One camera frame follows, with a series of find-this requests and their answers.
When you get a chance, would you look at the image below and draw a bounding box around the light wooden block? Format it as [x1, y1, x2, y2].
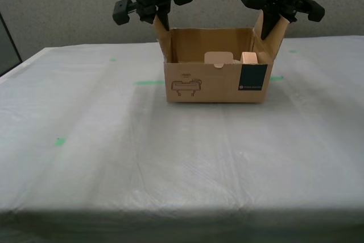
[241, 51, 259, 64]

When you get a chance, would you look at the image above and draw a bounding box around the brown cardboard box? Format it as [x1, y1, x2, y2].
[152, 12, 288, 104]

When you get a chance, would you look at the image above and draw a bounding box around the dark gray partition panel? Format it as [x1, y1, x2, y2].
[0, 12, 23, 77]

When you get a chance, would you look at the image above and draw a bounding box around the translucent plastic table cover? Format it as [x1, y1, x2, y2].
[0, 35, 364, 243]

